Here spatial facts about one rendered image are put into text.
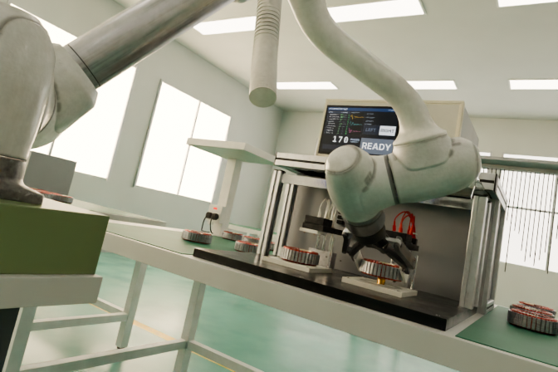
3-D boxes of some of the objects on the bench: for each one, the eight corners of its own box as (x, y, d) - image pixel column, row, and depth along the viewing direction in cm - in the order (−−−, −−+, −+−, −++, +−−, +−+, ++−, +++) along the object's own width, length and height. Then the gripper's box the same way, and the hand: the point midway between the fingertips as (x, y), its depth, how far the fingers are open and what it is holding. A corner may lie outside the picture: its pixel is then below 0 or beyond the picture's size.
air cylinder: (326, 270, 127) (330, 252, 128) (305, 264, 131) (309, 247, 132) (334, 270, 131) (336, 252, 132) (312, 265, 135) (315, 247, 136)
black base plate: (445, 331, 77) (447, 319, 77) (192, 256, 112) (194, 247, 112) (476, 313, 116) (477, 305, 116) (281, 261, 150) (283, 255, 151)
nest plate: (308, 272, 109) (310, 267, 109) (261, 260, 117) (262, 255, 117) (332, 273, 121) (333, 268, 122) (288, 261, 130) (289, 257, 130)
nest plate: (401, 297, 96) (402, 292, 96) (340, 281, 104) (342, 276, 104) (417, 295, 108) (418, 291, 108) (362, 281, 116) (363, 276, 117)
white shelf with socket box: (223, 242, 185) (245, 142, 191) (165, 227, 205) (187, 137, 211) (266, 247, 214) (284, 159, 220) (212, 233, 234) (229, 154, 240)
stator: (396, 282, 99) (399, 266, 99) (352, 271, 105) (354, 256, 105) (408, 282, 108) (411, 267, 109) (367, 271, 114) (369, 258, 115)
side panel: (484, 315, 116) (500, 200, 120) (472, 311, 117) (488, 198, 122) (493, 308, 139) (506, 212, 143) (483, 305, 140) (496, 211, 145)
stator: (305, 266, 112) (308, 252, 112) (271, 256, 118) (274, 243, 119) (324, 266, 121) (326, 254, 121) (291, 258, 127) (294, 246, 128)
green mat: (181, 254, 111) (182, 253, 111) (55, 216, 144) (56, 215, 144) (328, 263, 189) (329, 262, 189) (225, 237, 222) (225, 237, 222)
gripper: (423, 217, 89) (433, 271, 104) (325, 201, 102) (346, 251, 116) (414, 247, 85) (426, 298, 100) (313, 226, 98) (336, 274, 112)
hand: (382, 268), depth 107 cm, fingers closed on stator, 11 cm apart
